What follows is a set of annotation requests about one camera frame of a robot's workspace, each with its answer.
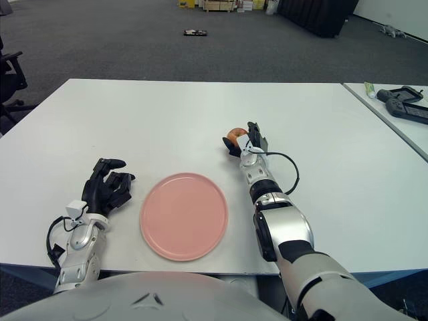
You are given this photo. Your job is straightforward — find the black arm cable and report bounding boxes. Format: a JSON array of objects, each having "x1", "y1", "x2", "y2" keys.
[
  {"x1": 253, "y1": 150, "x2": 300, "y2": 195},
  {"x1": 46, "y1": 215, "x2": 81, "y2": 268}
]

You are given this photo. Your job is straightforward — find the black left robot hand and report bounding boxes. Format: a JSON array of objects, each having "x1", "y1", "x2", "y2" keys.
[{"x1": 82, "y1": 157, "x2": 136, "y2": 215}]

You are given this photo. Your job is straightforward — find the pink round plate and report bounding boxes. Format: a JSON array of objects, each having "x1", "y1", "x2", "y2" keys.
[{"x1": 139, "y1": 172, "x2": 229, "y2": 261}]

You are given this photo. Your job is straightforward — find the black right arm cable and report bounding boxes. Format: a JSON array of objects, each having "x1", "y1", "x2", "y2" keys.
[{"x1": 253, "y1": 150, "x2": 300, "y2": 195}]

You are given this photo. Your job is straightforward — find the black curtain partition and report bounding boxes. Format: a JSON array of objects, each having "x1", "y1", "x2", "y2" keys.
[{"x1": 277, "y1": 0, "x2": 360, "y2": 38}]

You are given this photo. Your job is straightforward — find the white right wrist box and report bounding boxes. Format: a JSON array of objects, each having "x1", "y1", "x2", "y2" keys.
[{"x1": 236, "y1": 133, "x2": 252, "y2": 151}]

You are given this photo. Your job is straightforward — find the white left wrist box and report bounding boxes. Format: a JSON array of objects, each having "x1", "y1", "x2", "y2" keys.
[{"x1": 66, "y1": 199, "x2": 86, "y2": 221}]

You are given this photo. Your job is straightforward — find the stacked white cardboard boxes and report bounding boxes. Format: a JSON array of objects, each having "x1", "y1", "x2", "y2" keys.
[{"x1": 239, "y1": 0, "x2": 267, "y2": 13}]

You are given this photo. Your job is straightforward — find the grey handheld controller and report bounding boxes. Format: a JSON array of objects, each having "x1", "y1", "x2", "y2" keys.
[{"x1": 385, "y1": 98, "x2": 428, "y2": 125}]

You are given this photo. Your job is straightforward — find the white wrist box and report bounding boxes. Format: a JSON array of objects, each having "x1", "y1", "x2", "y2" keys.
[
  {"x1": 66, "y1": 199, "x2": 86, "y2": 221},
  {"x1": 236, "y1": 133, "x2": 252, "y2": 151}
]

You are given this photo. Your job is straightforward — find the wooden crate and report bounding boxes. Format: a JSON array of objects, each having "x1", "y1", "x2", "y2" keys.
[{"x1": 203, "y1": 0, "x2": 239, "y2": 13}]

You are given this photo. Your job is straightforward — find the black handheld controller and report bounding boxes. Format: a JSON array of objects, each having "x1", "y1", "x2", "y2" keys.
[{"x1": 377, "y1": 86, "x2": 425, "y2": 104}]

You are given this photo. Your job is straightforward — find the grey robot torso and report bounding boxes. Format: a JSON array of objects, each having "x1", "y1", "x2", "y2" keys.
[{"x1": 0, "y1": 270, "x2": 288, "y2": 321}]

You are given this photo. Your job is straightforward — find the red yellow apple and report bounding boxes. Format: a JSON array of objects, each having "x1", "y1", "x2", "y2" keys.
[{"x1": 227, "y1": 127, "x2": 249, "y2": 141}]

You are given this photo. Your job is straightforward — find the grey toy robot dog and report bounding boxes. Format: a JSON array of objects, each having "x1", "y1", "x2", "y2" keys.
[{"x1": 379, "y1": 24, "x2": 405, "y2": 38}]

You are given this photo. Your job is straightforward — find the white side table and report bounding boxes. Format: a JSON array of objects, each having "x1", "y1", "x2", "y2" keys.
[{"x1": 342, "y1": 82, "x2": 428, "y2": 154}]

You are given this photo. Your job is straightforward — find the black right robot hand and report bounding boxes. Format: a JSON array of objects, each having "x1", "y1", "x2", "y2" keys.
[{"x1": 222, "y1": 120, "x2": 270, "y2": 158}]

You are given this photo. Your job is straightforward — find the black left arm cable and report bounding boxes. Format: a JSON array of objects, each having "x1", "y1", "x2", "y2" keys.
[{"x1": 46, "y1": 215, "x2": 81, "y2": 268}]

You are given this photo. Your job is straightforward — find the black office chair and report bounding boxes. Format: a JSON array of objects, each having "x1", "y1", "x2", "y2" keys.
[{"x1": 0, "y1": 35, "x2": 36, "y2": 124}]

